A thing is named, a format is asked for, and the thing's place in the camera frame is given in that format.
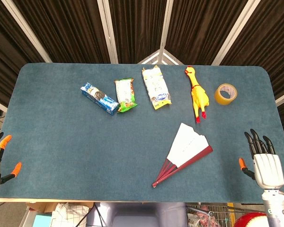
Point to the right robot hand white palm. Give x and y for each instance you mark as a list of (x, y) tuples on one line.
[(269, 170)]

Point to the white folding fan red ribs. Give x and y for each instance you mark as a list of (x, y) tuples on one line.
[(187, 146)]

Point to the red white ball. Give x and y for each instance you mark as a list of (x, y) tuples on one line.
[(248, 221)]

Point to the brown cardboard box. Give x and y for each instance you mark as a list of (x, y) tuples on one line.
[(40, 206)]

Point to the cyan box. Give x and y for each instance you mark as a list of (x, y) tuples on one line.
[(41, 221)]

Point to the white checked cloth bag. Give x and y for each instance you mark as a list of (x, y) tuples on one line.
[(66, 215)]

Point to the brown packing tape roll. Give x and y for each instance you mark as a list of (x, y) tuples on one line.
[(219, 98)]

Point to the blue felt table mat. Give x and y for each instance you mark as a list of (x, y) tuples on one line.
[(85, 153)]

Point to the yellow rubber chicken toy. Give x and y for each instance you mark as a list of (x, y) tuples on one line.
[(198, 92)]

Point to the dark brown pleated curtain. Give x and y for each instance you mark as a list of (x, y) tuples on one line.
[(201, 30), (137, 28), (4, 59), (274, 42), (66, 30)]

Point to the blue cookie box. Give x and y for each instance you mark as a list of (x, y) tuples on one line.
[(97, 97)]

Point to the lavender robot torso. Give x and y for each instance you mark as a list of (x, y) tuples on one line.
[(137, 215)]

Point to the white yellow snack bag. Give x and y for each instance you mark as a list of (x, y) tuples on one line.
[(156, 87)]

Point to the green white snack packet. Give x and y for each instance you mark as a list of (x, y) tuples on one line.
[(125, 92)]

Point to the white triangular frame brace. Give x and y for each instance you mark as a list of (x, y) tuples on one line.
[(151, 58)]

